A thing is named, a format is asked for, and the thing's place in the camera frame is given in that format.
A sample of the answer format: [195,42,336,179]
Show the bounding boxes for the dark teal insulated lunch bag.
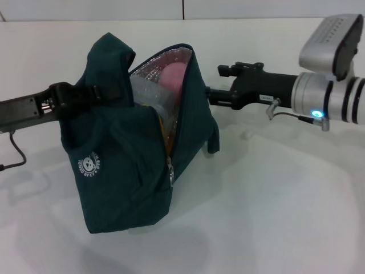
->
[59,32,221,235]

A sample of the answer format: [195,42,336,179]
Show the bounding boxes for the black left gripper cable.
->
[0,131,27,172]

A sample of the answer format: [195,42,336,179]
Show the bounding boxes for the yellow banana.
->
[157,113,172,155]

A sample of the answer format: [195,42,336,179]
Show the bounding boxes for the white device with pink light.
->
[298,14,364,82]

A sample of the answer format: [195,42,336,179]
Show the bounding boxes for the pink peach toy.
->
[158,62,188,100]

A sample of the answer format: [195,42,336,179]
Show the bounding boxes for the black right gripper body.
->
[230,65,299,111]

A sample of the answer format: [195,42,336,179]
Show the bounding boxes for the clear plastic food container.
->
[130,75,183,138]

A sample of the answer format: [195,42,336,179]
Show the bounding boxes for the grey right gripper cable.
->
[266,98,332,132]

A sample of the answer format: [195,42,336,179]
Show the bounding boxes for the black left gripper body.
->
[0,84,56,134]

